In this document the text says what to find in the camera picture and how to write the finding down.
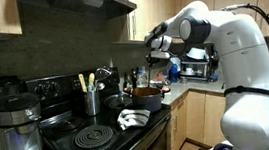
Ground metal utensil holder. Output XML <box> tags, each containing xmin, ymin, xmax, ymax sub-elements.
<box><xmin>83</xmin><ymin>88</ymin><xmax>102</xmax><ymax>117</ymax></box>

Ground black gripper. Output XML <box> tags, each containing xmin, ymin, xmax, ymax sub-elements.
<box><xmin>144</xmin><ymin>52</ymin><xmax>162</xmax><ymax>69</ymax></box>

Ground small blue box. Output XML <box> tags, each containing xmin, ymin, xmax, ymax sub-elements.
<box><xmin>208</xmin><ymin>73</ymin><xmax>220</xmax><ymax>83</ymax></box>

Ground white mug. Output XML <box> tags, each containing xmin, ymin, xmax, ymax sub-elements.
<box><xmin>183</xmin><ymin>67</ymin><xmax>196</xmax><ymax>78</ymax></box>

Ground white grey dish cloth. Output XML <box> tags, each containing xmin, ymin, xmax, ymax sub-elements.
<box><xmin>115</xmin><ymin>106</ymin><xmax>153</xmax><ymax>132</ymax></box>

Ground flat wooden spatula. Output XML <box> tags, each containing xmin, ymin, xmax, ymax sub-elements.
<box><xmin>77</xmin><ymin>72</ymin><xmax>88</xmax><ymax>94</ymax></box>

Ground round wooden spoon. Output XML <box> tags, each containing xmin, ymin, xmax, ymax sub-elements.
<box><xmin>87</xmin><ymin>72</ymin><xmax>97</xmax><ymax>88</ymax></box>

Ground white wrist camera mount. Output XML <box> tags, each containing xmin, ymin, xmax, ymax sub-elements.
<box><xmin>149</xmin><ymin>48</ymin><xmax>171</xmax><ymax>62</ymax></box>

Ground pink cloth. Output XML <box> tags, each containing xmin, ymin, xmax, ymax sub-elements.
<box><xmin>151</xmin><ymin>71</ymin><xmax>167</xmax><ymax>84</ymax></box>

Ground blue jug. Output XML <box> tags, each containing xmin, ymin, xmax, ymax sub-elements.
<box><xmin>168</xmin><ymin>63</ymin><xmax>181</xmax><ymax>84</ymax></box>

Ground tall dark glass bottle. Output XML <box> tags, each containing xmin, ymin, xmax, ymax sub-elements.
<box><xmin>130</xmin><ymin>68</ymin><xmax>139</xmax><ymax>89</ymax></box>

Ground shiny metal kitchen utensil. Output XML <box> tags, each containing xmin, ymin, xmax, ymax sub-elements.
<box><xmin>94</xmin><ymin>65</ymin><xmax>115</xmax><ymax>91</ymax></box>

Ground grey pot with orange handles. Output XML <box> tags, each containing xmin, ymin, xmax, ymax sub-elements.
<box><xmin>123</xmin><ymin>82</ymin><xmax>173</xmax><ymax>116</ymax></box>

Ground white bowl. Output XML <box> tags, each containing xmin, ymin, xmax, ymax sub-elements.
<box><xmin>185</xmin><ymin>45</ymin><xmax>210</xmax><ymax>62</ymax></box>

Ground wooden base cabinets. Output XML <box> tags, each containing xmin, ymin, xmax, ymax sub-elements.
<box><xmin>161</xmin><ymin>86</ymin><xmax>233</xmax><ymax>150</ymax></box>

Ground black electric stove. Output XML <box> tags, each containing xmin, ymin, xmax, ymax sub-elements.
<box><xmin>23</xmin><ymin>61</ymin><xmax>177</xmax><ymax>150</ymax></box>

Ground clear water bottle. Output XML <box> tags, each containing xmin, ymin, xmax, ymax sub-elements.
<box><xmin>135</xmin><ymin>69</ymin><xmax>149</xmax><ymax>89</ymax></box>

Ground short dark glass bottle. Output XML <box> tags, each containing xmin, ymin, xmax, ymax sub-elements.
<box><xmin>122</xmin><ymin>72</ymin><xmax>133</xmax><ymax>90</ymax></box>

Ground dark range hood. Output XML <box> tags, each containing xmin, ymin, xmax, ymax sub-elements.
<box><xmin>16</xmin><ymin>0</ymin><xmax>138</xmax><ymax>30</ymax></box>

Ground teal silicone utensil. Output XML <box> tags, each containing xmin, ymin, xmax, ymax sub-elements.
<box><xmin>86</xmin><ymin>82</ymin><xmax>96</xmax><ymax>93</ymax></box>

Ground black pan with lid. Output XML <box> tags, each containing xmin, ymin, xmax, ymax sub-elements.
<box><xmin>102</xmin><ymin>90</ymin><xmax>134</xmax><ymax>111</ymax></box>

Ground black countertop appliance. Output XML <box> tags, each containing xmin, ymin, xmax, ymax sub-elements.
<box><xmin>0</xmin><ymin>74</ymin><xmax>26</xmax><ymax>100</ymax></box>

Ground small metal cup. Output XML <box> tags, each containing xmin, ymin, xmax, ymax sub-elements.
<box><xmin>179</xmin><ymin>76</ymin><xmax>189</xmax><ymax>85</ymax></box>

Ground black velcro strap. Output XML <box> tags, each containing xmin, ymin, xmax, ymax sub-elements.
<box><xmin>223</xmin><ymin>82</ymin><xmax>269</xmax><ymax>107</ymax></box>

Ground silver coffee maker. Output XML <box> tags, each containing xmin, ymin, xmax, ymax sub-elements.
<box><xmin>0</xmin><ymin>89</ymin><xmax>56</xmax><ymax>150</ymax></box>

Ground metal dish rack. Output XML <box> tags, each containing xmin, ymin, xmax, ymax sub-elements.
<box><xmin>178</xmin><ymin>54</ymin><xmax>222</xmax><ymax>85</ymax></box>

